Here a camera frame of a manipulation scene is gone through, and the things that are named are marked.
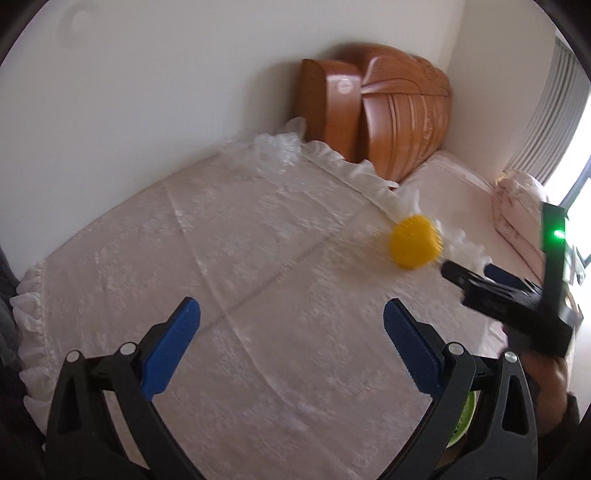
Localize yellow ribbed plastic ball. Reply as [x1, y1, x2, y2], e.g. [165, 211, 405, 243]
[389, 214, 443, 270]

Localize person right hand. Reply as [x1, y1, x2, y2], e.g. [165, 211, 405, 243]
[519, 349, 568, 436]

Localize green plastic waste basket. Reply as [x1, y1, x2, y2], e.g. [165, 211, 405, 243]
[447, 391, 478, 448]

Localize folded pink quilt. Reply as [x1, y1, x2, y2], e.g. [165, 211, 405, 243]
[492, 169, 548, 280]

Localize pink bed sheet mattress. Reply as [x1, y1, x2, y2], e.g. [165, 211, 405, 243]
[399, 149, 546, 351]

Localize dark framed window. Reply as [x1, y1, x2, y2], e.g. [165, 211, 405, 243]
[560, 160, 590, 268]

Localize white lace tablecloth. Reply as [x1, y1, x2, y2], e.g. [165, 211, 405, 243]
[8, 116, 509, 476]

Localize dark clothes pile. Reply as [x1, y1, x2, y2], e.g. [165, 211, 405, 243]
[0, 252, 22, 372]

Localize grey vertical window blinds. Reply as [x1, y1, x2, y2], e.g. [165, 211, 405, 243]
[508, 38, 590, 184]

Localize wooden carved headboard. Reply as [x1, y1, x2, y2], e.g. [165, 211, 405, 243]
[294, 43, 452, 182]

